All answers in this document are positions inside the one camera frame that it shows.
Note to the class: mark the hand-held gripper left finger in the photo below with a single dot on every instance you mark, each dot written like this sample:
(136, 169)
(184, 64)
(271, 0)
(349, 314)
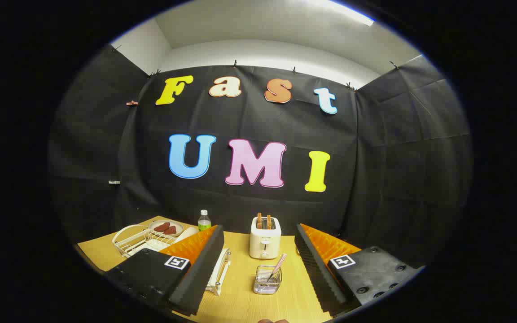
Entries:
(202, 273)

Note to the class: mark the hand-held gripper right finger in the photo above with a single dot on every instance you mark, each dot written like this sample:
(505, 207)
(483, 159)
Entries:
(317, 269)

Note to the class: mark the small beige plate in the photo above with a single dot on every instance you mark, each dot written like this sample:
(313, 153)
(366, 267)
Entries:
(178, 229)

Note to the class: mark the green label drink bottle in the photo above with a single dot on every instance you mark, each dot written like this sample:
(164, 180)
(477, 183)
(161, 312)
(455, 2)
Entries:
(204, 222)

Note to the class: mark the red meat piece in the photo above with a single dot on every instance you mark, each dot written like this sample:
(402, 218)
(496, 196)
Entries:
(161, 227)
(170, 230)

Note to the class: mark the white ribbed drip tray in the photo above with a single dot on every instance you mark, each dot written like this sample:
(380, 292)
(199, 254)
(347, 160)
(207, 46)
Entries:
(155, 247)

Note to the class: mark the white toaster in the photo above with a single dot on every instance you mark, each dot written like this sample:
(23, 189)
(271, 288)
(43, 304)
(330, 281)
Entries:
(265, 240)

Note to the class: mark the toast bread slice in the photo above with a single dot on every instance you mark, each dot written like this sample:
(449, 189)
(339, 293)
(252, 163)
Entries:
(259, 220)
(269, 221)

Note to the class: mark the black backdrop cloth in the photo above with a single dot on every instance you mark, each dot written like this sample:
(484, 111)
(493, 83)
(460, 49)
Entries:
(258, 112)

